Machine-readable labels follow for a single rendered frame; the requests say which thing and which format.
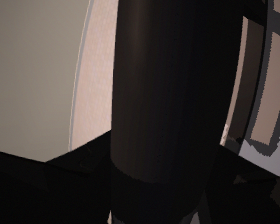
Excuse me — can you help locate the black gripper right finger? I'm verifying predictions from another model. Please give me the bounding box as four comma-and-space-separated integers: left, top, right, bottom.
197, 144, 280, 224

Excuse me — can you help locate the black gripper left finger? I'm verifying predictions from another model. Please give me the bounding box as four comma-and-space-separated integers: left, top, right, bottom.
0, 129, 111, 224

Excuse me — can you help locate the black flat mat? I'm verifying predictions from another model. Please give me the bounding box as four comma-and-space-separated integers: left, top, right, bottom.
189, 212, 200, 224

